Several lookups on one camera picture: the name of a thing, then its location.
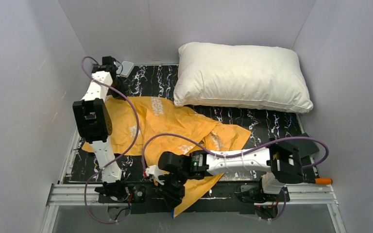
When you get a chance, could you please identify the yellow and blue pillowcase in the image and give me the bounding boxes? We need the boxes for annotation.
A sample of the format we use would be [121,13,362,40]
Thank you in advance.
[81,96,252,218]

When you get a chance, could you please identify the white pillow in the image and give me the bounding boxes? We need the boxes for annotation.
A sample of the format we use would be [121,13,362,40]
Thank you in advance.
[173,42,313,114]

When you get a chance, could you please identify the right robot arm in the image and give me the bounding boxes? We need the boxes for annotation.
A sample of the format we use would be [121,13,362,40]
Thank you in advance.
[144,140,304,209]

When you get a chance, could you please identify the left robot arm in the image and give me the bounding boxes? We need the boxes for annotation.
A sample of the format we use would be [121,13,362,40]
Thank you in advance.
[72,56,128,186]

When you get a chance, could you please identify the small white box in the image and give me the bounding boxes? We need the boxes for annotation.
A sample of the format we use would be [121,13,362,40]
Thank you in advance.
[118,61,134,78]

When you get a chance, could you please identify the black plate on table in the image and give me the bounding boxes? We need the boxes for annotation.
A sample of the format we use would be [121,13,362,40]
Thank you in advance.
[288,139,320,158]

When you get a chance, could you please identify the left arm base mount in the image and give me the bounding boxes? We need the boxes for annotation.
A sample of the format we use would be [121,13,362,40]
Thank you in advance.
[94,181,146,203]

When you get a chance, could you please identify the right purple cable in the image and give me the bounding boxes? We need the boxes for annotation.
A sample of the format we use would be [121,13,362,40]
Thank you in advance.
[140,133,330,222]

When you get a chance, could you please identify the purple cable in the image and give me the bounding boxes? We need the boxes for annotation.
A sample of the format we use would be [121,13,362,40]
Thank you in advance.
[140,133,330,222]
[81,56,142,225]

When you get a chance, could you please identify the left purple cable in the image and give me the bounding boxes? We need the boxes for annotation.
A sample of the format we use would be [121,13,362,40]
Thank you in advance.
[81,56,142,225]

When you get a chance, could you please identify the aluminium frame rail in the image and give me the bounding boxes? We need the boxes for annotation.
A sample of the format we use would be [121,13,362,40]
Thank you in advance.
[40,130,102,233]

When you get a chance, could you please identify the orange handled tool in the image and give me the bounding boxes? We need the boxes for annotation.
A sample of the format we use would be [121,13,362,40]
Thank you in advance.
[304,178,332,185]

